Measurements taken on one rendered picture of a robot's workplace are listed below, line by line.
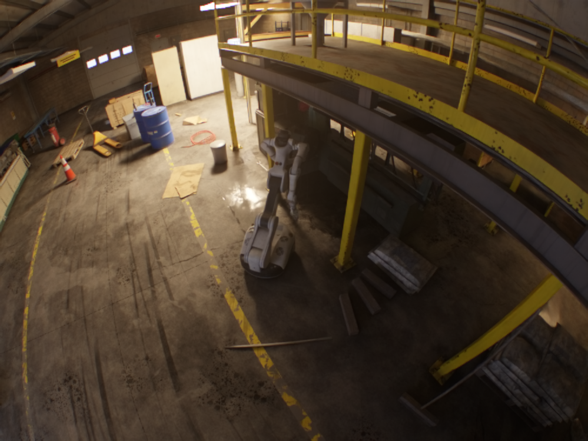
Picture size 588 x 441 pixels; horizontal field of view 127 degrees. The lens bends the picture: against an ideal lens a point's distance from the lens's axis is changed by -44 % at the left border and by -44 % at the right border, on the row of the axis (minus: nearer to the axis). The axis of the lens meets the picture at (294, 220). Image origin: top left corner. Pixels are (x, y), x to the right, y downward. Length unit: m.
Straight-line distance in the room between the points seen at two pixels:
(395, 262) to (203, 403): 2.47
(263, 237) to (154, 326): 1.61
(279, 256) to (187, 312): 1.21
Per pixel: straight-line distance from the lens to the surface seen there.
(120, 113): 9.16
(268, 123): 3.57
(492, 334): 2.13
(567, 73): 1.39
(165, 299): 3.27
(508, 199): 1.61
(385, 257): 3.10
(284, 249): 2.90
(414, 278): 3.03
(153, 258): 3.74
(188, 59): 9.08
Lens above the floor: 2.56
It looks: 45 degrees down
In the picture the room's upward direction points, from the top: 2 degrees counter-clockwise
